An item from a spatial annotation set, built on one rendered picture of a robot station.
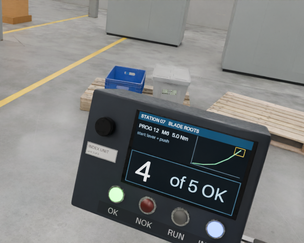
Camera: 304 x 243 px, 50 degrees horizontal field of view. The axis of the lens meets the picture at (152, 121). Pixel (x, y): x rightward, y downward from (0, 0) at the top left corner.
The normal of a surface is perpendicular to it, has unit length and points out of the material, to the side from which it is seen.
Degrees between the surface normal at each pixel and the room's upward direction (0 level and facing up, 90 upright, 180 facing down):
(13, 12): 90
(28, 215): 0
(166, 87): 95
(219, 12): 90
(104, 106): 75
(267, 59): 90
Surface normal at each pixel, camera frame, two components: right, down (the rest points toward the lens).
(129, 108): -0.29, 0.09
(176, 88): -0.08, 0.48
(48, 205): 0.15, -0.91
